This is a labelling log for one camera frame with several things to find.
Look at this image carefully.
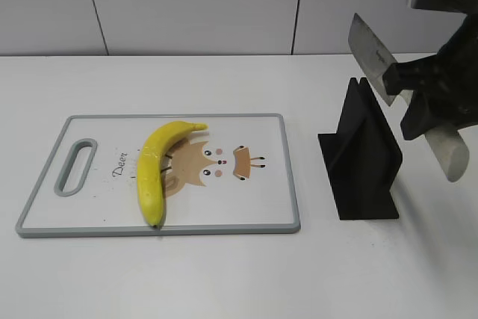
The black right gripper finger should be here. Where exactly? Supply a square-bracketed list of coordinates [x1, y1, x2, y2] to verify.
[400, 79, 477, 140]
[382, 55, 448, 96]

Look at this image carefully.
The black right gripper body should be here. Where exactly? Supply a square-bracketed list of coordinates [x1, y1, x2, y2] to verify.
[436, 13, 477, 84]

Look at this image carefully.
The knife with speckled white handle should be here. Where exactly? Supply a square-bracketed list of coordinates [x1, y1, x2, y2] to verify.
[348, 13, 470, 182]

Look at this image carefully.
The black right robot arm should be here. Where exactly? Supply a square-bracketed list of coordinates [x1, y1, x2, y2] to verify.
[397, 0, 477, 140]

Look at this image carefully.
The yellow plastic banana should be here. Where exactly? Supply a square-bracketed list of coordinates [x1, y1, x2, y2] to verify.
[136, 121, 208, 227]

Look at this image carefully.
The black knife stand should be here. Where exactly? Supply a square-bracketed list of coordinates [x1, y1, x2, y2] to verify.
[317, 78, 403, 220]

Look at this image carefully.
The white grey-rimmed cutting board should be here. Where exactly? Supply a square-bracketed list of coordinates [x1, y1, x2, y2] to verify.
[16, 114, 300, 238]

